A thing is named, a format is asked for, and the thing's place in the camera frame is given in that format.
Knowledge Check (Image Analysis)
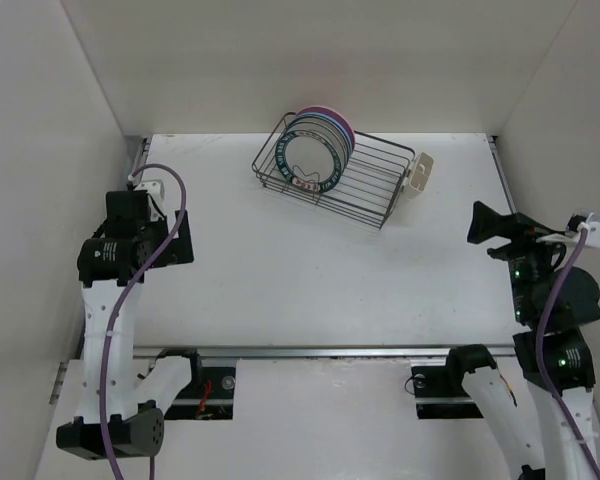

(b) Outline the white cutlery holder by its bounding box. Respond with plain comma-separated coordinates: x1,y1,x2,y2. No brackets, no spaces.
402,152,434,200

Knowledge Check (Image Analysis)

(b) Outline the black wire dish rack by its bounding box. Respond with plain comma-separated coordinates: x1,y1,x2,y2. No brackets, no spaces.
251,112,416,229

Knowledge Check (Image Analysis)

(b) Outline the pink plastic plate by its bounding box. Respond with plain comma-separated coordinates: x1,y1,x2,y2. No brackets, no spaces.
295,105,355,151

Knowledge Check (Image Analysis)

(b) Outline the blue plastic plate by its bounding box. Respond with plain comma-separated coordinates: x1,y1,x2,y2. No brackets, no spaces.
294,110,354,154

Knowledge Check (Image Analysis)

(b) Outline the aluminium rail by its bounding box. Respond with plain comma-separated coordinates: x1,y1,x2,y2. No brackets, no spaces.
129,343,519,360

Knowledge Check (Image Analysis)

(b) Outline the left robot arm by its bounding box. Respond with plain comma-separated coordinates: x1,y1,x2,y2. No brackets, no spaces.
56,181,204,461

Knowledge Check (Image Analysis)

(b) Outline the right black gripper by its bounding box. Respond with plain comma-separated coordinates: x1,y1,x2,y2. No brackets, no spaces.
468,198,577,322

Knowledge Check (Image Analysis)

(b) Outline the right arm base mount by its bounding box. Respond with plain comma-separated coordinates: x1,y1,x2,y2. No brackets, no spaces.
411,365,482,420

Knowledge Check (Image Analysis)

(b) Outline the green rimmed white plate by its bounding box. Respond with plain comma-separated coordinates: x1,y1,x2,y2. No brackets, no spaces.
274,129,345,193

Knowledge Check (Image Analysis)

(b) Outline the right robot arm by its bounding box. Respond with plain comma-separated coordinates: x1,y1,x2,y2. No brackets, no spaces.
443,201,600,479

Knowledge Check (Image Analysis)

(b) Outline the orange sunburst plate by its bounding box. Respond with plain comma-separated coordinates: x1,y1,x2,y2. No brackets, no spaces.
289,112,352,160

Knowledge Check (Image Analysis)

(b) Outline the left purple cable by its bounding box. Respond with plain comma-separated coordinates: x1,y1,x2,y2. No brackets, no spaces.
98,163,188,480

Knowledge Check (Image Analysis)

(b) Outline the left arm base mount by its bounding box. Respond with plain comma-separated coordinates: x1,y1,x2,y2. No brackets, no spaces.
155,348,237,421

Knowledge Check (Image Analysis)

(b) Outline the grey line pattern plate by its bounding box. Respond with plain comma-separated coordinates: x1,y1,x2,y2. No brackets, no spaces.
296,118,348,166

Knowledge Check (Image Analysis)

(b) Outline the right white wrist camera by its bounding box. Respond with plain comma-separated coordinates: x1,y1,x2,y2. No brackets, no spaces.
537,211,600,249

